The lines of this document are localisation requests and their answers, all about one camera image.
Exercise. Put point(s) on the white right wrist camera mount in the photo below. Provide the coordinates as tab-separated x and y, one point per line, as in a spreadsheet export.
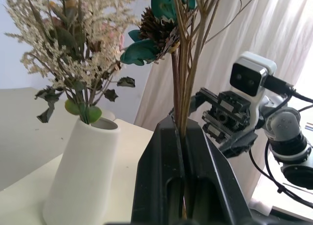
254	73

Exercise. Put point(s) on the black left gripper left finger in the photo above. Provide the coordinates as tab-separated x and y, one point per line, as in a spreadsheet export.
156	176

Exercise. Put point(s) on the teal flower bouquet brown stems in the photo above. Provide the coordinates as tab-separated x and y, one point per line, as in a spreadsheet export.
183	63

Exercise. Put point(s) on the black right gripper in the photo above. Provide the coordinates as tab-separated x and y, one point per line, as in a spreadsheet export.
226	115

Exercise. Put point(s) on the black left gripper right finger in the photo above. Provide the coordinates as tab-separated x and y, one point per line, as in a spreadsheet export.
215	181

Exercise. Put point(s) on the white ceramic vase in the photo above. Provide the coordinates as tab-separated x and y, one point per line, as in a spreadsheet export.
83	171

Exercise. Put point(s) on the cream dried flower bouquet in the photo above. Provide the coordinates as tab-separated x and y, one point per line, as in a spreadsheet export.
73	46

